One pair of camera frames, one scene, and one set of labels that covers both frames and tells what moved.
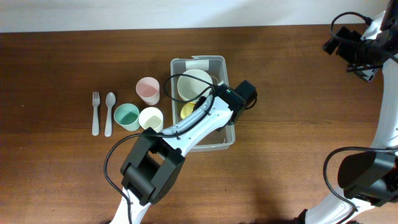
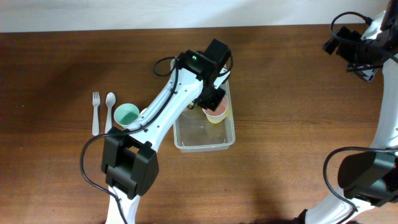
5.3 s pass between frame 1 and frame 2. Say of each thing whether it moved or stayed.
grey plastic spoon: stayed
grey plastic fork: stayed
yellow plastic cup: moved
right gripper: stayed
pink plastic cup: moved
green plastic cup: stayed
